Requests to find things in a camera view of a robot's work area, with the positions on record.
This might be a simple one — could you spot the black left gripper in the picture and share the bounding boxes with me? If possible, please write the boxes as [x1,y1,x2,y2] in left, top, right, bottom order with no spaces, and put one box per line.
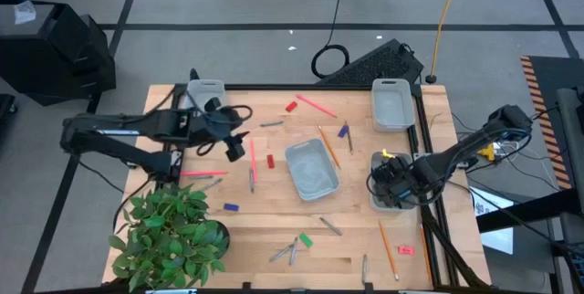
[198,97,252,163]

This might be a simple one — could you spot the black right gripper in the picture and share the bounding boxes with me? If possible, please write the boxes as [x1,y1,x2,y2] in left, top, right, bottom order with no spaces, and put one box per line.
[368,155,415,209]

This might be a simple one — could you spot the orange pencil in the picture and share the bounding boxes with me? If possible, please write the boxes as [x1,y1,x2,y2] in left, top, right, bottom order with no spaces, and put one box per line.
[378,220,401,282]
[420,224,433,285]
[318,124,342,171]

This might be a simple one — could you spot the grey plastic bin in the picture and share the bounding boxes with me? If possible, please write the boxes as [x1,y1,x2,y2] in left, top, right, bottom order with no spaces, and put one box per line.
[181,79,228,115]
[370,78,416,133]
[284,138,340,202]
[370,151,419,213]

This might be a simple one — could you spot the white floor sheet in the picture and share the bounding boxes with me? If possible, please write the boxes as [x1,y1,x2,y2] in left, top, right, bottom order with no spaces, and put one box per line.
[469,186,516,256]

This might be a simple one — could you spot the yellow plug connector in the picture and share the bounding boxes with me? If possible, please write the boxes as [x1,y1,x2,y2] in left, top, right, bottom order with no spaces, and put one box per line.
[476,143,497,162]

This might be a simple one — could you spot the black plant pot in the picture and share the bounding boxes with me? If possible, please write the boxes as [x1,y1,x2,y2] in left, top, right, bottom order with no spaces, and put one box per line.
[200,219,232,261]

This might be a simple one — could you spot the black perforated panel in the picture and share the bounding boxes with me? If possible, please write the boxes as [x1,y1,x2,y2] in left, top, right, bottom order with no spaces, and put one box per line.
[316,37,425,86]

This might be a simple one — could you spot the green leafy plant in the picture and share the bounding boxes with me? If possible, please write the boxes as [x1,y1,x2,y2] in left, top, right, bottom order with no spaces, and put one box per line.
[108,183,228,293]

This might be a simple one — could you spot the black support beam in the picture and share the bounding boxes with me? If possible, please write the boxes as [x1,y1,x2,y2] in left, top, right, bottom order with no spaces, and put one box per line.
[475,187,584,235]

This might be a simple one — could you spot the grey furniture piece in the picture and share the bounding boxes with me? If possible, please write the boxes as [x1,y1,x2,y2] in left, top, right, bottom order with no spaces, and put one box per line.
[555,86,584,194]

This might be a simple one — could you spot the black hazard striped mat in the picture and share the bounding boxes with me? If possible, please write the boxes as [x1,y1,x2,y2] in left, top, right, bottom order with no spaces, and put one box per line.
[519,55,584,191]

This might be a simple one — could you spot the large black storage case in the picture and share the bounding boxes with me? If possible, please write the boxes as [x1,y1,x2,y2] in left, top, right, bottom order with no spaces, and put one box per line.
[0,0,118,107]

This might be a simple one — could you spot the white crumpled paper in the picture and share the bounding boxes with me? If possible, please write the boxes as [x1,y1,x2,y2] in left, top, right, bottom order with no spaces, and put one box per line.
[14,0,37,26]

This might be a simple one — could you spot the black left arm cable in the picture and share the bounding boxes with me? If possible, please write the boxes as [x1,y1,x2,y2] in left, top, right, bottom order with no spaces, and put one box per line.
[143,86,255,158]

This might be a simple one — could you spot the black aluminium table frame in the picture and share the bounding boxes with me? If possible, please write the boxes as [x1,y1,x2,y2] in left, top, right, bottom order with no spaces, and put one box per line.
[166,68,492,291]

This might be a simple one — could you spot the black coiled hanging cable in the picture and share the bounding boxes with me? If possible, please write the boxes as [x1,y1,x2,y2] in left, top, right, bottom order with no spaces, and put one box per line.
[310,0,351,80]

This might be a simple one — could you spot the yellow hanging cable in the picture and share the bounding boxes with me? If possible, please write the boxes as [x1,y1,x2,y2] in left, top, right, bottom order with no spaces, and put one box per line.
[423,0,464,85]

